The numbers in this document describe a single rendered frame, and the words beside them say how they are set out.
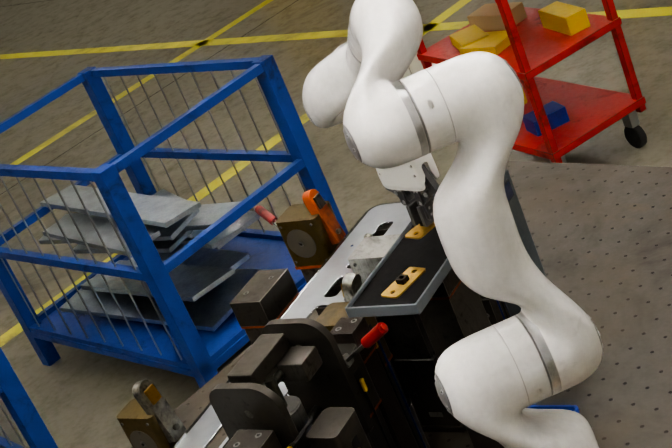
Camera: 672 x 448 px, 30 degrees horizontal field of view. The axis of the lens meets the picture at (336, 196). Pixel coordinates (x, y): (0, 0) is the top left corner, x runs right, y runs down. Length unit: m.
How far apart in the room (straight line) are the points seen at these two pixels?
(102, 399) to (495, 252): 3.31
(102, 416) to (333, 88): 2.95
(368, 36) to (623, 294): 1.26
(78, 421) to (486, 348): 3.18
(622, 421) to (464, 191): 0.88
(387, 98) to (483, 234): 0.22
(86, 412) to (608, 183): 2.34
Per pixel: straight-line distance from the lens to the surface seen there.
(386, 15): 1.61
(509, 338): 1.71
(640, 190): 3.11
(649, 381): 2.45
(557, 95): 5.13
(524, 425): 1.75
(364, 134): 1.53
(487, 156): 1.58
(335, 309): 2.25
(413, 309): 1.98
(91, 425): 4.67
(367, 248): 2.34
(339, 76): 1.88
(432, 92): 1.54
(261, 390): 1.90
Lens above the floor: 2.10
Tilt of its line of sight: 22 degrees down
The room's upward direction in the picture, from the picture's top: 23 degrees counter-clockwise
